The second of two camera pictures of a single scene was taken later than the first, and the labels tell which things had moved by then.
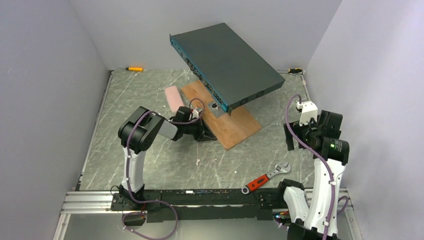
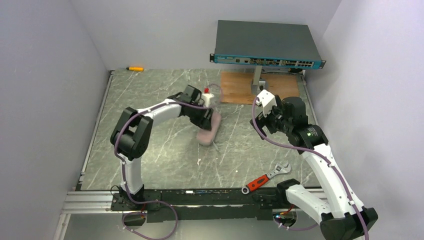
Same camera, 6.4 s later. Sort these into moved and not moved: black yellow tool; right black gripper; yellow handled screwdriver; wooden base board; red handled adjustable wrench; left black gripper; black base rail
Moved: wooden base board; right black gripper; left black gripper
Not moved: black base rail; black yellow tool; yellow handled screwdriver; red handled adjustable wrench
